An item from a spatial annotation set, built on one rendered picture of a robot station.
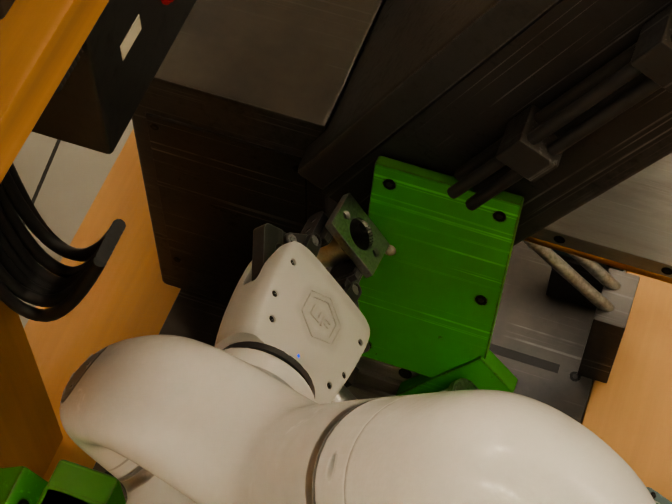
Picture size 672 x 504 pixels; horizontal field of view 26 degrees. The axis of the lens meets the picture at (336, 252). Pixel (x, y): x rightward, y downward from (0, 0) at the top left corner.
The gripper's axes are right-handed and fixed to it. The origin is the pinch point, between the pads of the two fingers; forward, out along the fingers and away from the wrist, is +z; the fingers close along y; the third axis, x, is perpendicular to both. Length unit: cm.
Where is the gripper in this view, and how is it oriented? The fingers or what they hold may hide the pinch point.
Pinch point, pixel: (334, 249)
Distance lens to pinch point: 112.9
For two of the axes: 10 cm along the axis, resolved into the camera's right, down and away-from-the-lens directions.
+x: -7.4, 3.0, 6.0
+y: -5.9, -7.2, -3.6
